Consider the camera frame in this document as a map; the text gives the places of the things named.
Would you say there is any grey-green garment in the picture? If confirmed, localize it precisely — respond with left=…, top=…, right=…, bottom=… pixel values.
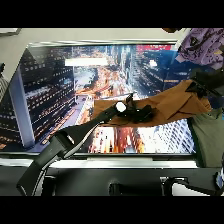
left=186, top=108, right=224, bottom=169

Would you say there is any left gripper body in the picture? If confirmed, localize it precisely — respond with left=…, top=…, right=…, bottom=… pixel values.
left=125, top=104, right=156, bottom=125

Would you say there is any purple patterned garment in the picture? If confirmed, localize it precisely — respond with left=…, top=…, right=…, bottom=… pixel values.
left=174, top=27, right=224, bottom=71

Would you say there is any brown garment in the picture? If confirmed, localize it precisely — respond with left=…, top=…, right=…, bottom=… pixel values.
left=90, top=79, right=213, bottom=128

